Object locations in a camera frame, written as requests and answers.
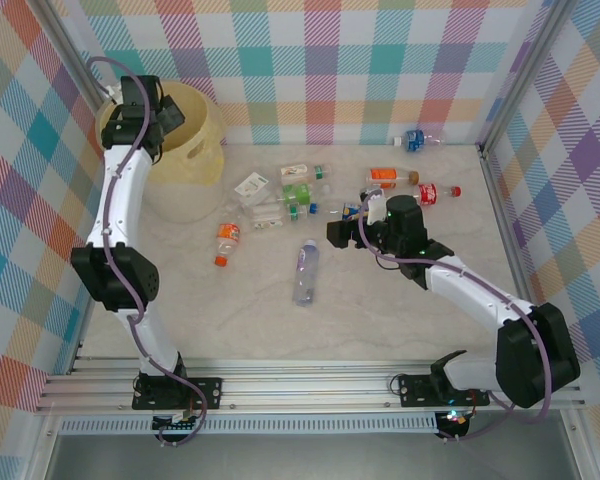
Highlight Pepsi blue label bottle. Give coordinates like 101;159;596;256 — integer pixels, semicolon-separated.
340;200;369;221

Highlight red cola bottle red cap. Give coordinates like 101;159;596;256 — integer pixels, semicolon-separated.
413;182;464;206

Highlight clear purple tinted water bottle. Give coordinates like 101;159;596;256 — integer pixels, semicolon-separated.
291;238;322;307

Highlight clear bottle green neck band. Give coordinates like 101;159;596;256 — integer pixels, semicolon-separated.
249;202;320;231

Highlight orange label bottle brown cap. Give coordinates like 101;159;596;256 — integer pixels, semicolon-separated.
365;167;421;192

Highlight clear bottle green label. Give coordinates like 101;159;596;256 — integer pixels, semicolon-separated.
277;182;332;208

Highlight clear bottle bird label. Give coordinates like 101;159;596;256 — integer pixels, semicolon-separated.
279;163;332;183

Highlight clear bottle white square label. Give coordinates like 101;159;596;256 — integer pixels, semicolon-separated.
232;171;272;207

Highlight yellow plastic bin liner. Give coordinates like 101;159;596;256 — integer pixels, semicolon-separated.
95;82;226;187

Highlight blue label bottle white cap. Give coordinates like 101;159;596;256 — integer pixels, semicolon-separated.
392;128;450;153

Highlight right circuit board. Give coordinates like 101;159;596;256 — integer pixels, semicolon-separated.
437;409;474;436

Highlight circuit board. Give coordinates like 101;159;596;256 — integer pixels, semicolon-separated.
152;412;201;432
437;409;474;436

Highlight grey metal sheet panel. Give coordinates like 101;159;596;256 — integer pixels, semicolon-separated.
44;432;581;480

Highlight left circuit board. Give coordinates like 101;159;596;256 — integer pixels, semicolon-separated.
152;412;201;432

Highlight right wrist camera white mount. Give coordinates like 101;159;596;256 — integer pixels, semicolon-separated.
364;192;389;224

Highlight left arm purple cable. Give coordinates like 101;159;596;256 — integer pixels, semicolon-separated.
88;55;212;449

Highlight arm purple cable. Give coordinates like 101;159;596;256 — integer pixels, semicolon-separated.
88;55;212;449
357;185;554;444

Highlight right aluminium side rail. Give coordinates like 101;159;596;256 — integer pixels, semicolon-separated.
478;144;556;369

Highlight left aluminium frame post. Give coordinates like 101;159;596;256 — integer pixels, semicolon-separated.
29;0;106;101

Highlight aluminium frame post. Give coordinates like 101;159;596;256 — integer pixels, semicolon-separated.
479;0;576;156
29;0;106;101

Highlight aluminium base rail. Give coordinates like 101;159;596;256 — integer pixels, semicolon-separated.
34;357;586;414

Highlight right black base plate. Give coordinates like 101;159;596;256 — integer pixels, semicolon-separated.
397;373;491;407

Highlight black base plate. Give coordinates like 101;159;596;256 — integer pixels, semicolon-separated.
132;377;224;411
397;373;491;407

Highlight right aluminium frame post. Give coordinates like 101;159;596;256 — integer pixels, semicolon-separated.
479;0;576;156

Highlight white slotted cable duct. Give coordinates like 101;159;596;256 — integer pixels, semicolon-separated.
59;418;439;435

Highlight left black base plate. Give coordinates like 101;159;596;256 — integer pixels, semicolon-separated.
132;377;224;411

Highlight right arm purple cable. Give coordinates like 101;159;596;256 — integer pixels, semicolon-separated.
357;185;554;444

